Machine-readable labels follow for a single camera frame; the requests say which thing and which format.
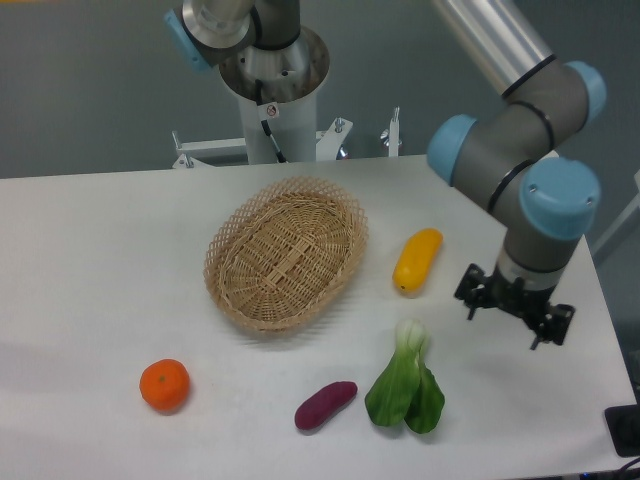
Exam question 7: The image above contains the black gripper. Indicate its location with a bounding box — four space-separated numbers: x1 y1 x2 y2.
454 263 575 350

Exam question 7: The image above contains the green bok choy vegetable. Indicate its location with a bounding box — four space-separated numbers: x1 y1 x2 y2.
365 319 445 434

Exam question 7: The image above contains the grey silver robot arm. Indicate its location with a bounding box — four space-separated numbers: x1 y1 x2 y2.
164 1 607 345

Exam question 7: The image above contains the yellow squash toy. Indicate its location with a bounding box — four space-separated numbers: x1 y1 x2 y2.
392 228 443 296

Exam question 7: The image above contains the black device at table edge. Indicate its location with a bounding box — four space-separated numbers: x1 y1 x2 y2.
604 404 639 458

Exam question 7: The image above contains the purple sweet potato toy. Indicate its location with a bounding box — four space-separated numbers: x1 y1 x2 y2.
294 381 358 431

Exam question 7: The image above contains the woven wicker basket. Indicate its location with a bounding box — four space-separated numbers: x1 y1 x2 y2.
203 177 368 332

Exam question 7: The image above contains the orange mandarin toy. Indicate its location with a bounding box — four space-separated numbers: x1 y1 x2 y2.
139 359 191 413

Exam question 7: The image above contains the white bracket with bolt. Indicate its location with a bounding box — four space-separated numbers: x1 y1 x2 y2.
380 106 402 157

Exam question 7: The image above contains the black cable on pedestal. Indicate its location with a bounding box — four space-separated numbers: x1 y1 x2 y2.
254 78 289 164

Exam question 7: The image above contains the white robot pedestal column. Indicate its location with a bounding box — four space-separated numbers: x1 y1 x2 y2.
219 27 330 164

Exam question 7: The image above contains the white metal base frame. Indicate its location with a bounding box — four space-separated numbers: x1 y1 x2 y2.
171 117 354 169

